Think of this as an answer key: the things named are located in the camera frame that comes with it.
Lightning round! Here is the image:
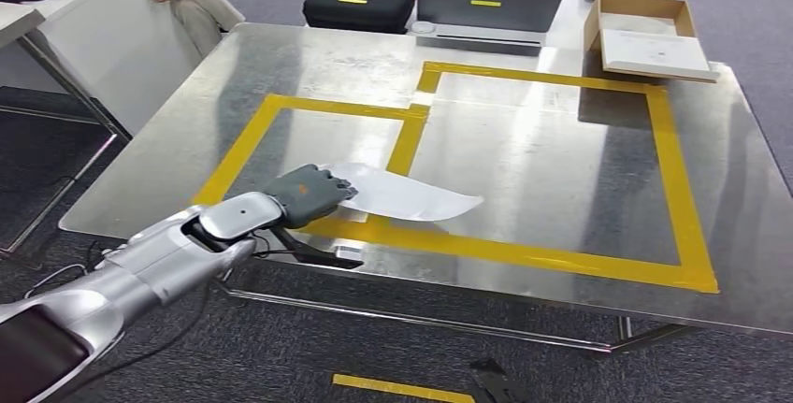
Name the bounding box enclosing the white power cable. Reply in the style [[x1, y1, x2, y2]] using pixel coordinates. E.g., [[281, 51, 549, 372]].
[[24, 262, 88, 300]]

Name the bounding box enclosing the black hard case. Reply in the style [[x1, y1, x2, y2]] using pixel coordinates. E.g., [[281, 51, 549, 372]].
[[302, 0, 417, 36]]

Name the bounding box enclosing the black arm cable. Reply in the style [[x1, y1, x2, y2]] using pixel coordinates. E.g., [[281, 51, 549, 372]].
[[58, 279, 215, 389]]

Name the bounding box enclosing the steel workbench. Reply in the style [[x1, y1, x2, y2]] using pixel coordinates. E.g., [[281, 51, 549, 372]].
[[58, 22, 793, 355]]

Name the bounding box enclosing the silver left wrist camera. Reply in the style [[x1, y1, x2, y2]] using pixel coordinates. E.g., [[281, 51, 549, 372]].
[[334, 245, 367, 266]]

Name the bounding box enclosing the yellow floor tape strip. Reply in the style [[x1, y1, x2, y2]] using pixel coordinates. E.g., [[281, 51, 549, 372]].
[[331, 373, 477, 403]]

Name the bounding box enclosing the white flat box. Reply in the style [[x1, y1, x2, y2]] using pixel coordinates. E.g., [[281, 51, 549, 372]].
[[599, 28, 721, 84]]

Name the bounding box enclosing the open cardboard box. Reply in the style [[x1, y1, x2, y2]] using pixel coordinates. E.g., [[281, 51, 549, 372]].
[[583, 0, 721, 84]]

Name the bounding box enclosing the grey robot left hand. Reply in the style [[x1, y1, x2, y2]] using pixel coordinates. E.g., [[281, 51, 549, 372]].
[[263, 163, 359, 230]]

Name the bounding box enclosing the white panel office desk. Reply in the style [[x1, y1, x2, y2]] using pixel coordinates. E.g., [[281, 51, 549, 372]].
[[0, 0, 209, 259]]

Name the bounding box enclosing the white side table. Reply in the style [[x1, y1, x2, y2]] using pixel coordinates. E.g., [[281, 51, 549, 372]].
[[334, 0, 664, 54]]

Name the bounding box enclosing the person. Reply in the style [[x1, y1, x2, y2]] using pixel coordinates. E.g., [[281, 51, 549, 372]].
[[147, 0, 246, 58]]

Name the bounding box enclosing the black camera bracket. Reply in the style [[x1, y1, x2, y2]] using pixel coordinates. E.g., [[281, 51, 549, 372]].
[[269, 229, 364, 271]]

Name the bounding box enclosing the white curved plastic panel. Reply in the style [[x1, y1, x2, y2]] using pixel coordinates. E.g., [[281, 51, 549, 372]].
[[319, 162, 485, 223]]

